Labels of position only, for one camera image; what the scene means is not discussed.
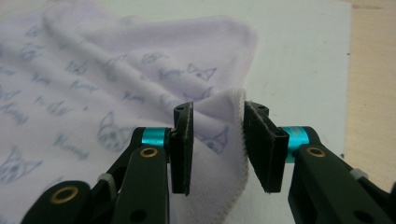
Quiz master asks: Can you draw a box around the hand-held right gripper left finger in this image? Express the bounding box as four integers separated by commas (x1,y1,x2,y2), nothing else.
111,101,195,224

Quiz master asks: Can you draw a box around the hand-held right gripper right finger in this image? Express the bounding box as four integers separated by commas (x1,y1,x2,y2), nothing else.
243,101,396,224

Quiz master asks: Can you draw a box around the white grid mat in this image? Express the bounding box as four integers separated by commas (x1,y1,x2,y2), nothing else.
92,0,353,224

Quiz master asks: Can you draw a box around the lavender printed towel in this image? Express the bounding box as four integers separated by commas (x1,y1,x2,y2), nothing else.
0,0,260,224

